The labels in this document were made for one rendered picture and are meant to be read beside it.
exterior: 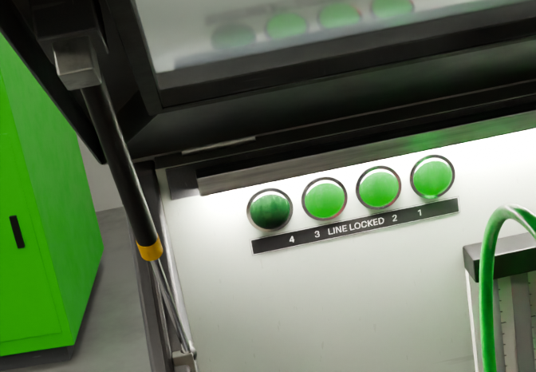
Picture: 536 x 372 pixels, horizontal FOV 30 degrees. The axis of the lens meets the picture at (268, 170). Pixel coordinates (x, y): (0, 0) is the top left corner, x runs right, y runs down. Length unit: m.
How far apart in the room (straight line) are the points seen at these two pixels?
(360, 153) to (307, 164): 0.06
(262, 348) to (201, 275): 0.12
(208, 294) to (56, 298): 2.49
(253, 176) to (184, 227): 0.10
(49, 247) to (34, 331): 0.33
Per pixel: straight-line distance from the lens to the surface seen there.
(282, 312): 1.13
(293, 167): 1.03
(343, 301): 1.14
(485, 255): 1.02
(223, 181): 1.03
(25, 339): 3.68
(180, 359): 0.97
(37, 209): 3.45
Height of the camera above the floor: 1.80
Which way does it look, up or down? 21 degrees down
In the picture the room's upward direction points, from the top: 10 degrees counter-clockwise
